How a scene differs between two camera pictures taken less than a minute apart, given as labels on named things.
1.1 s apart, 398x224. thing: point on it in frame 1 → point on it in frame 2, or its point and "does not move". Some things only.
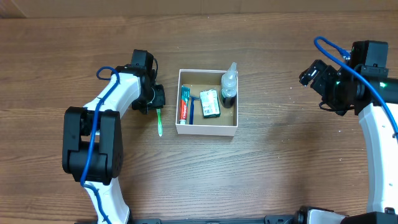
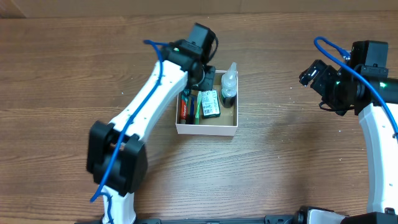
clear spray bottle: [229, 86] does not move
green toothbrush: [159, 121] → [197, 114]
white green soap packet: [210, 103] does not move
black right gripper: [319, 78] does not move
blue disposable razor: [193, 98] does not move
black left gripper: [157, 100] → [208, 78]
